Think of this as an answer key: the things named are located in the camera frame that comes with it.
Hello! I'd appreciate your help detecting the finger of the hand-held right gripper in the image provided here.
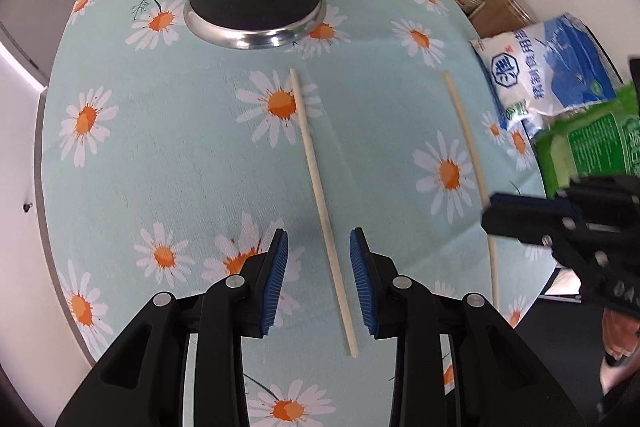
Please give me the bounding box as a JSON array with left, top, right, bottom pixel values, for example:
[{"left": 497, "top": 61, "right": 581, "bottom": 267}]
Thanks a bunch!
[
  {"left": 481, "top": 207, "right": 557, "bottom": 250},
  {"left": 489, "top": 192, "right": 576, "bottom": 216}
]

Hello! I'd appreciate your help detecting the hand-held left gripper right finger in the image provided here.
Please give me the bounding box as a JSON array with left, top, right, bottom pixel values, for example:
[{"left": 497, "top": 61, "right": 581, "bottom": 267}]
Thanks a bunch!
[{"left": 349, "top": 227, "right": 586, "bottom": 427}]

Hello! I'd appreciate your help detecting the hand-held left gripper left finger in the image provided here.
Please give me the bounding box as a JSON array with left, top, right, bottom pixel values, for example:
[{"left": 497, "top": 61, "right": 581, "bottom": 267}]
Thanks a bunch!
[{"left": 55, "top": 229, "right": 290, "bottom": 427}]

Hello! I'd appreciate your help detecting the wooden chopstick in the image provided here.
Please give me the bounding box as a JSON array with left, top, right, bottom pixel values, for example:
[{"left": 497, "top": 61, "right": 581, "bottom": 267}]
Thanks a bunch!
[
  {"left": 289, "top": 67, "right": 359, "bottom": 358},
  {"left": 443, "top": 73, "right": 501, "bottom": 313}
]

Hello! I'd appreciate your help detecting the person's right hand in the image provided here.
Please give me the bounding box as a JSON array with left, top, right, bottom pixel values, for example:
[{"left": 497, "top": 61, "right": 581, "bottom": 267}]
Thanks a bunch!
[{"left": 599, "top": 307, "right": 640, "bottom": 397}]

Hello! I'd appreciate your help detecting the green packet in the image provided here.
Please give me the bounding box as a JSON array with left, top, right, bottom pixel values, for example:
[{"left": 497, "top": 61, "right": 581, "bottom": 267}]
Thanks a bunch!
[{"left": 532, "top": 84, "right": 640, "bottom": 204}]

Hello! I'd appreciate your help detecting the white blue salt packet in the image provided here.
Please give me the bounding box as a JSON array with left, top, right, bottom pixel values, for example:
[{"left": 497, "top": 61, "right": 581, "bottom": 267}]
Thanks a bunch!
[{"left": 470, "top": 12, "right": 617, "bottom": 132}]

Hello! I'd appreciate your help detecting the daisy print tablecloth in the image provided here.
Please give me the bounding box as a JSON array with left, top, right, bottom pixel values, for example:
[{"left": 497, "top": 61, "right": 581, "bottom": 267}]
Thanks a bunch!
[{"left": 39, "top": 0, "right": 551, "bottom": 427}]

